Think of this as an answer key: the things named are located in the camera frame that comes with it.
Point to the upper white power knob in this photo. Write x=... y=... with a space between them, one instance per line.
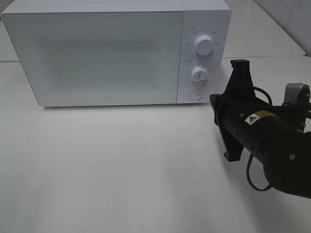
x=203 y=44

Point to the white timer knob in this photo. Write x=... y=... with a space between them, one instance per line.
x=199 y=74

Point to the white microwave oven body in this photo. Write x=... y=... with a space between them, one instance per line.
x=210 y=17

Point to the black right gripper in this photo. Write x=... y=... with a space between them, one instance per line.
x=239 y=96

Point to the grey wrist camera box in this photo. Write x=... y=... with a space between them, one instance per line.
x=298 y=94

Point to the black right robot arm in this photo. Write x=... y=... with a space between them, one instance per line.
x=274 y=135

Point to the round door release button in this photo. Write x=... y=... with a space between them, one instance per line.
x=195 y=94

